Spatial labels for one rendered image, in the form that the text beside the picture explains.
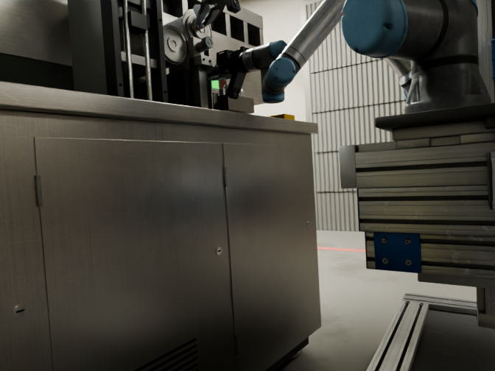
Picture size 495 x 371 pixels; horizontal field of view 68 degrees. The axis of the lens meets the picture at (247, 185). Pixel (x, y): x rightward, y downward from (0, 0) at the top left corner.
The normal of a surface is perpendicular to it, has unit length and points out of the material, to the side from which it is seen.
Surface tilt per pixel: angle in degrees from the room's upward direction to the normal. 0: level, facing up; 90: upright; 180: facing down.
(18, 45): 90
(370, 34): 97
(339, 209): 90
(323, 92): 90
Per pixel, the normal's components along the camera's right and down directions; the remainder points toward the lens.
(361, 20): -0.87, 0.20
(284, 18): -0.52, 0.07
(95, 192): 0.78, -0.02
